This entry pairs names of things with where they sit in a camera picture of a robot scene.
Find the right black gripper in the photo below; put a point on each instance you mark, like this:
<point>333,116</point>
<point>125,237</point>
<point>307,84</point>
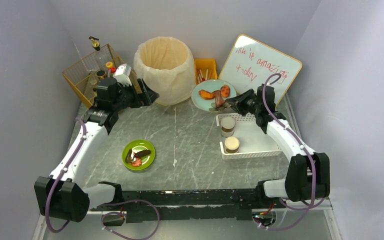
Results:
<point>240,103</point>

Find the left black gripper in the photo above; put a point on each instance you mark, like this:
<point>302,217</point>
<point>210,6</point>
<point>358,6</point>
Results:
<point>139,94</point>

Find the white mug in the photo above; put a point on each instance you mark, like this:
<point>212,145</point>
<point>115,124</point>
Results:
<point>227,126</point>

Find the light blue flower plate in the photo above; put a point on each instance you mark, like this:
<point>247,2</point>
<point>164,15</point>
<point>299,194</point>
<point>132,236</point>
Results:
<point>210,85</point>

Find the steel lined mug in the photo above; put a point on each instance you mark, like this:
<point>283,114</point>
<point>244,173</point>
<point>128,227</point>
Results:
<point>231,144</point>

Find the white plastic basket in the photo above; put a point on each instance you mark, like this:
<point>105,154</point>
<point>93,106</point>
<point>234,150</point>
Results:
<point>253,143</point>

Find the green plate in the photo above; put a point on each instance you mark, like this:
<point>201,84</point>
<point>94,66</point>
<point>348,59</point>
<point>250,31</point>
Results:
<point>136,146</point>

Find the tall yellow label spice jar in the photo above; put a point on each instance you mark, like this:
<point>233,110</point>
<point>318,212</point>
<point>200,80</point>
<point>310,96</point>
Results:
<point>101,74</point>

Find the clear oil dispenser bottle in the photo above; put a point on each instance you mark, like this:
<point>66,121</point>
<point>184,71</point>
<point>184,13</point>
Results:
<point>96,46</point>

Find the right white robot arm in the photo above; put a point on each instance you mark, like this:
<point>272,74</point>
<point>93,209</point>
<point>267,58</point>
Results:
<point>308,173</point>

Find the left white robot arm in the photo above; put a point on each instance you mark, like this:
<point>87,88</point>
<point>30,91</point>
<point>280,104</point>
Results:
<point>60,195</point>

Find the orange fried piece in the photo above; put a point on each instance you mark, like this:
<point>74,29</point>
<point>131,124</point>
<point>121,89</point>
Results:
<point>225,91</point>

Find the brown meat rib piece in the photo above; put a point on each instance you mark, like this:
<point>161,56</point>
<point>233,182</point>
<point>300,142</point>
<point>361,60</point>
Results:
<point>218,99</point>

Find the orange chicken wing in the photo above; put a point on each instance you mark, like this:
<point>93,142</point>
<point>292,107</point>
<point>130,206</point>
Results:
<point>206,95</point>

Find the trash bin with bag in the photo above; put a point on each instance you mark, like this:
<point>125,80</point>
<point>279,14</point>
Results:
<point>167,66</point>

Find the red marker pen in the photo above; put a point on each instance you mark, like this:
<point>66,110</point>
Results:
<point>201,77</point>

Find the whiteboard with red writing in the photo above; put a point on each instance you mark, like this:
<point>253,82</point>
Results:
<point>250,62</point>

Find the yellow plastic bin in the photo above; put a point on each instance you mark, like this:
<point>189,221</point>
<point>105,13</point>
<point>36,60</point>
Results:
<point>208,67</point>

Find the dark sea cucumber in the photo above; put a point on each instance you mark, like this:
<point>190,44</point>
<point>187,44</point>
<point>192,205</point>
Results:
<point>143,153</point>

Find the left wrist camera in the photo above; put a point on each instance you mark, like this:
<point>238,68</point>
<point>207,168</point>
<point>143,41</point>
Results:
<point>122,75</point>

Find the yellow wire basket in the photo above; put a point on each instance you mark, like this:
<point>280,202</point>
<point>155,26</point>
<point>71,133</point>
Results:
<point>82,75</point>

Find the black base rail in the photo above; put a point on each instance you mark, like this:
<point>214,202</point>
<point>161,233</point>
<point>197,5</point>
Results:
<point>242,204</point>

